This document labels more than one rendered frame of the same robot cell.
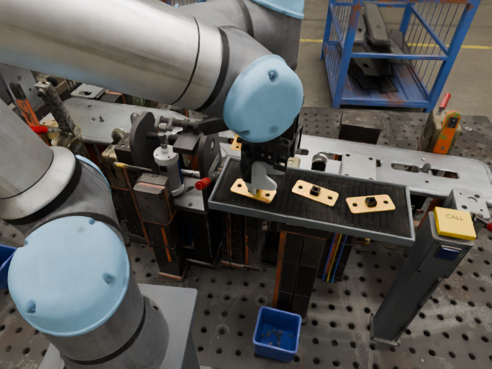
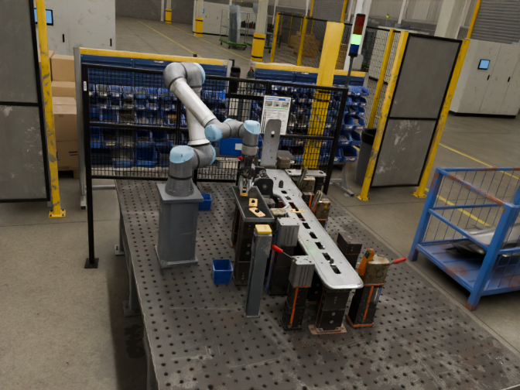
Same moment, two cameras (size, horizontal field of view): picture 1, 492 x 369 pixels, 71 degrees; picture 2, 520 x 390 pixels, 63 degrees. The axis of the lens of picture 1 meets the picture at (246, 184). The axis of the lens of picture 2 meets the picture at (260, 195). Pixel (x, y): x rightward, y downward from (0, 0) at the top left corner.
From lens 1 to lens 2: 186 cm
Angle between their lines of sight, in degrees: 52
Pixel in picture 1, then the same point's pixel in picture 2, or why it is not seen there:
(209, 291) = (232, 255)
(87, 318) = (173, 158)
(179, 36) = (203, 114)
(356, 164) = (289, 220)
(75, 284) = (177, 152)
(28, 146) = (199, 132)
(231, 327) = not seen: hidden behind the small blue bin
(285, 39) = (245, 135)
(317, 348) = (226, 291)
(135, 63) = (196, 114)
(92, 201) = (200, 152)
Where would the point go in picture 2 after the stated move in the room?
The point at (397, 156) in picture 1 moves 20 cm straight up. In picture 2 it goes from (334, 254) to (343, 217)
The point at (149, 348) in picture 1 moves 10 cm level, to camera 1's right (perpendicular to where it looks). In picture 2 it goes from (179, 187) to (185, 195)
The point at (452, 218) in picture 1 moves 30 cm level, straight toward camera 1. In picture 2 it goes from (264, 227) to (200, 211)
